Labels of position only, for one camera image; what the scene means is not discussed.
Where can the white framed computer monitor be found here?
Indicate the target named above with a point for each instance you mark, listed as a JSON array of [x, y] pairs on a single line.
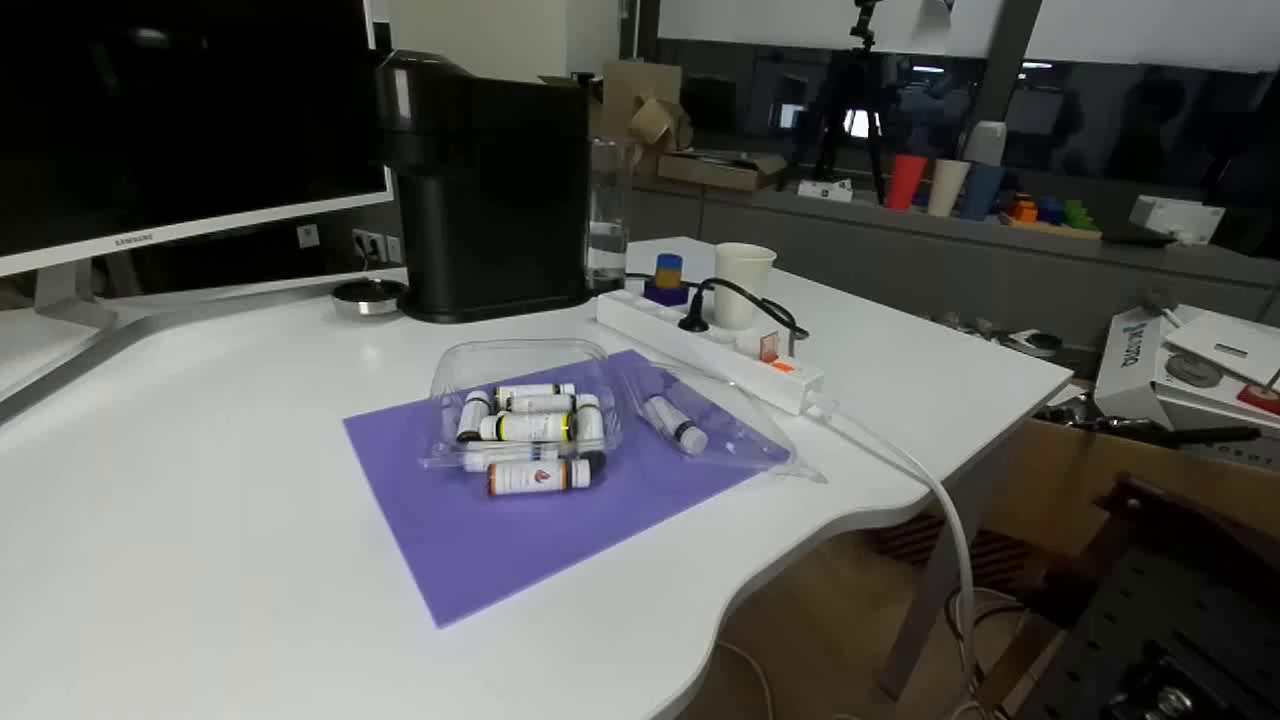
[[172, 121]]

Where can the black camera tripod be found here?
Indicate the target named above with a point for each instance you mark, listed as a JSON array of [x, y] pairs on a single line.
[[841, 121]]

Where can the white printed booklet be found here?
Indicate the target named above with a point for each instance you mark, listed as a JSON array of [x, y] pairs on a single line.
[[1220, 363]]

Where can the white tube red label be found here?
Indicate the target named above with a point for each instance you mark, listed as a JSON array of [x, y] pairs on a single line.
[[534, 479]]

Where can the tall cardboard box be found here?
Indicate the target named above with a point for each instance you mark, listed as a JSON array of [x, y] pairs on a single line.
[[619, 95]]

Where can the white small box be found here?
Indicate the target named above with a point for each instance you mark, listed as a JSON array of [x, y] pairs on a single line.
[[1178, 219]]

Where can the white extension power strip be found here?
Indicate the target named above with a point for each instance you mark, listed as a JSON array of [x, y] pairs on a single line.
[[662, 338]]

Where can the blue toy block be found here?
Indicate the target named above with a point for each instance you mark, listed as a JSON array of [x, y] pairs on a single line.
[[1051, 208]]

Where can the round black metal disc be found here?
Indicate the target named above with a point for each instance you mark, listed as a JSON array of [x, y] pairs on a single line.
[[365, 296]]

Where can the grey table leg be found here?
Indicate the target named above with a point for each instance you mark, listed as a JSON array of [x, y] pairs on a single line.
[[940, 572]]

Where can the beige plastic cup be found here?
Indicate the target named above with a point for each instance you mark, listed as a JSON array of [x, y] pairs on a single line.
[[945, 191]]

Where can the brown cardboard carton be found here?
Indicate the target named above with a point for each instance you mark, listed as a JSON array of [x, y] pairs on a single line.
[[1064, 483]]

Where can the purple paper sheet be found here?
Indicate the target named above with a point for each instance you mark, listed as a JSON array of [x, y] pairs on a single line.
[[534, 547]]

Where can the black perforated base board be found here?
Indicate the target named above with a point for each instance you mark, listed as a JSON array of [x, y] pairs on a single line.
[[1172, 626]]

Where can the white paper cup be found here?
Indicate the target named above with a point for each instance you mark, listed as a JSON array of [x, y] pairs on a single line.
[[747, 266]]

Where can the white tube grey cap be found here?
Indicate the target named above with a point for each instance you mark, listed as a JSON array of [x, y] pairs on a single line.
[[672, 425]]

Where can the flat cardboard box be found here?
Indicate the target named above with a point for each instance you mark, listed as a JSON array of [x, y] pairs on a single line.
[[721, 170]]

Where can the white tube black cap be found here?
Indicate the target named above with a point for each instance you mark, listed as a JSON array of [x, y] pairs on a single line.
[[501, 456], [534, 394], [590, 425], [473, 416]]

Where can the clear plastic clamshell container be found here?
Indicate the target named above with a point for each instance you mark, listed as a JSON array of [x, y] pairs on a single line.
[[729, 416]]

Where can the black coffee machine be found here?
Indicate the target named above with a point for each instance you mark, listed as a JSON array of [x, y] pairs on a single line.
[[493, 200]]

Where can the red plastic cup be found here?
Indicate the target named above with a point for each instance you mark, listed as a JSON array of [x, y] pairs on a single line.
[[907, 181]]

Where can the blue and yellow block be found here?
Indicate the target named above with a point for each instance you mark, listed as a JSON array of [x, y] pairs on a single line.
[[666, 282]]

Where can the clear water tank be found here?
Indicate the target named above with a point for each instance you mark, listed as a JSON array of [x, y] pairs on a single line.
[[609, 213]]

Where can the grey counter cabinet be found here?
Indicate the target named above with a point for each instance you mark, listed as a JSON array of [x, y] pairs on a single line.
[[934, 266]]

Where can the orange toy block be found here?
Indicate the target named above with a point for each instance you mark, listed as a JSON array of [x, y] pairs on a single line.
[[1023, 208]]

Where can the white printed carton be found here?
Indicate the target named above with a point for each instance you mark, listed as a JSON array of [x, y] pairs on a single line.
[[1128, 363]]

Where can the blue plastic cup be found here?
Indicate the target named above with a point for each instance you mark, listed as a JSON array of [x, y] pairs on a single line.
[[982, 192]]

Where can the small open cardboard box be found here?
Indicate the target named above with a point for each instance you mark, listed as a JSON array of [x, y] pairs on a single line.
[[651, 121]]

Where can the green toy block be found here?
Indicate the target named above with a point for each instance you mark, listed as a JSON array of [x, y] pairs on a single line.
[[1077, 213]]

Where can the white tube yellow band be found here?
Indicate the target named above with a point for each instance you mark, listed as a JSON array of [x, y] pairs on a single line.
[[525, 429]]

